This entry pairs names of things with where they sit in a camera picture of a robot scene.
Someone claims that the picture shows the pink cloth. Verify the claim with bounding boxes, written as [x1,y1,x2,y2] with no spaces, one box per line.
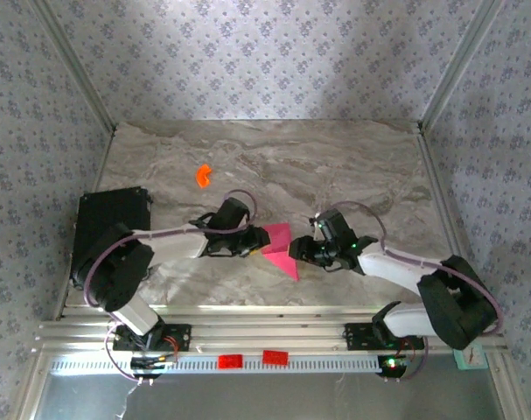
[262,221,300,282]

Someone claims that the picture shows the grey metal sheet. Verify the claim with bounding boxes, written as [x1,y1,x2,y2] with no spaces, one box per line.
[31,371,509,420]

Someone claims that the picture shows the orange curved plastic piece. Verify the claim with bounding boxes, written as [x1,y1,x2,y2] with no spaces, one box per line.
[195,164,214,189]

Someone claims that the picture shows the red tape patch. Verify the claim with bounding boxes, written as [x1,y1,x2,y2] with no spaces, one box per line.
[217,353,244,370]
[262,349,290,366]

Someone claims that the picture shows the black box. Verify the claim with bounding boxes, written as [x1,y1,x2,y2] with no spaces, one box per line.
[70,186,155,288]

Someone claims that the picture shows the small teal clock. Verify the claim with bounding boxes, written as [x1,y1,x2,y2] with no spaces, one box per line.
[452,343,486,372]

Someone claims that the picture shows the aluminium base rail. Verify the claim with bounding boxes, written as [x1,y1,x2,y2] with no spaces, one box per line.
[35,304,509,355]

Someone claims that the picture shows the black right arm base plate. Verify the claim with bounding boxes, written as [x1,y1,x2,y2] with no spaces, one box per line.
[344,322,426,351]

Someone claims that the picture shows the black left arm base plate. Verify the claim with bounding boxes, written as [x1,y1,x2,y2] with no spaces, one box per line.
[112,323,192,354]

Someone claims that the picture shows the white slotted cable duct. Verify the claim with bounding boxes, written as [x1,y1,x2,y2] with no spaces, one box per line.
[50,354,387,375]

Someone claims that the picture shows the aluminium side rail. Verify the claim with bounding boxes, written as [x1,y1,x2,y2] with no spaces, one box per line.
[52,126,117,323]
[416,122,485,319]

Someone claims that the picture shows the aluminium frame post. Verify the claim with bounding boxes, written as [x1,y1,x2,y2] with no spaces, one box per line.
[420,0,509,130]
[28,0,118,135]

